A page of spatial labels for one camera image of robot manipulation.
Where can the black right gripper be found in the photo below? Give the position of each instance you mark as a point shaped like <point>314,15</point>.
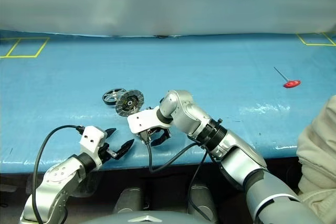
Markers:
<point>155,132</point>

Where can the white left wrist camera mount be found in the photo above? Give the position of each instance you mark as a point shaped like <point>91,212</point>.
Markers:
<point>92,134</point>

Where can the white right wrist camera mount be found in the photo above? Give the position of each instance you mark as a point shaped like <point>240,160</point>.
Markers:
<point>147,119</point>

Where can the dark grey rounded shape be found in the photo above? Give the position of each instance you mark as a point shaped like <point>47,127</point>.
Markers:
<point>128,200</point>
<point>202,200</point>

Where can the silver motor lid with circuit board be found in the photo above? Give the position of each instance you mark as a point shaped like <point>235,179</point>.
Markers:
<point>123,106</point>

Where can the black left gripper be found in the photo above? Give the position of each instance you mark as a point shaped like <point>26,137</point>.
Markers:
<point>106,153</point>

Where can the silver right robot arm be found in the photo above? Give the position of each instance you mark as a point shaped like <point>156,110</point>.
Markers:
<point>236,150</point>

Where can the person in beige jacket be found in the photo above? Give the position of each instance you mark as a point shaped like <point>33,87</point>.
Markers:
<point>320,155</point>

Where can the grey robot torso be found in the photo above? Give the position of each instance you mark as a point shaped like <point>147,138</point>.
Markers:
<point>147,220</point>

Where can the yellow tape outline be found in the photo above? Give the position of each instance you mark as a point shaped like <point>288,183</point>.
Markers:
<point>21,56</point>

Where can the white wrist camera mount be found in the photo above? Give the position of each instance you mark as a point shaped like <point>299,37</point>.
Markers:
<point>147,119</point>
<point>92,134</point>

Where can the black silver spoked rotor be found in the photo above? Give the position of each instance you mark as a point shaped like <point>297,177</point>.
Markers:
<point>113,95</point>

